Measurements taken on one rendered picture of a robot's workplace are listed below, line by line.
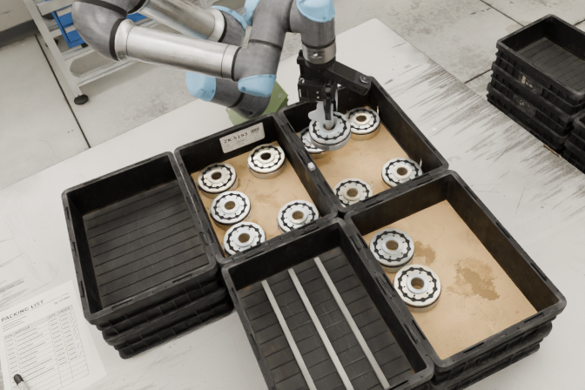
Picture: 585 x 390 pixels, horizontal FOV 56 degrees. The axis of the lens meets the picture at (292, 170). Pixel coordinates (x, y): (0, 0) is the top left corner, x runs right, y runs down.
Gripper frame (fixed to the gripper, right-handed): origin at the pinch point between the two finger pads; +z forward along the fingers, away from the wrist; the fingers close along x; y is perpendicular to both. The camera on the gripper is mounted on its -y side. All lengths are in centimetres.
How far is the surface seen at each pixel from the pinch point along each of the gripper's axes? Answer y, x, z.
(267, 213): 14.2, 19.6, 16.5
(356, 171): -6.0, 2.1, 16.6
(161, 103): 119, -98, 100
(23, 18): 233, -150, 89
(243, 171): 24.6, 7.0, 16.6
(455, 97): -31, -44, 30
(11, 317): 77, 54, 29
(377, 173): -11.6, 2.2, 16.6
